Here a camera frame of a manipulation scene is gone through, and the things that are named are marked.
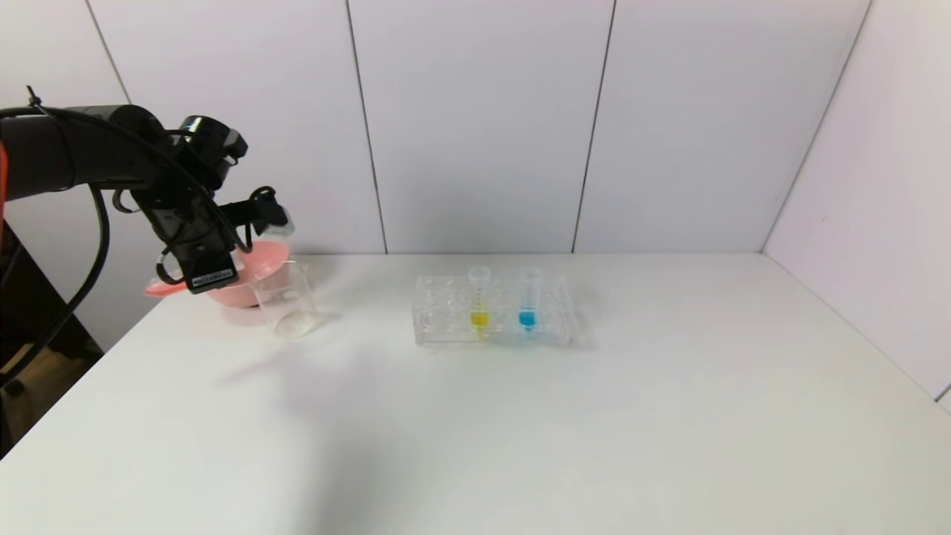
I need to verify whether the test tube with yellow pigment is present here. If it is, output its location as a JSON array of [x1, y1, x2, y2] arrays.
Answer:
[[468, 266, 491, 333]]

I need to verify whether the test tube with red pigment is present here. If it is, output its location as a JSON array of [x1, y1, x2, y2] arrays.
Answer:
[[143, 276, 257, 299]]

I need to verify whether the test tube with blue pigment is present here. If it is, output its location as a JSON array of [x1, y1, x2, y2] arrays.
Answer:
[[518, 266, 543, 331]]

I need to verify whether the clear acrylic test tube rack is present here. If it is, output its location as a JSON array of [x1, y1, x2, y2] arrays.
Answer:
[[414, 273, 577, 347]]

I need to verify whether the clear glass beaker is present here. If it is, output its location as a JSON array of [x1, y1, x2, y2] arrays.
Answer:
[[253, 260, 322, 341]]

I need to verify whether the pink plastic bowl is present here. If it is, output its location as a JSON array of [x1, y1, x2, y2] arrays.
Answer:
[[204, 239, 292, 308]]

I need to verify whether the brown cardboard box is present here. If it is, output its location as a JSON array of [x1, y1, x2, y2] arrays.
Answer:
[[4, 340, 101, 439]]

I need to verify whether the black camera cable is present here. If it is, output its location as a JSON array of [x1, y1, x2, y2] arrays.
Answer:
[[0, 86, 277, 387]]

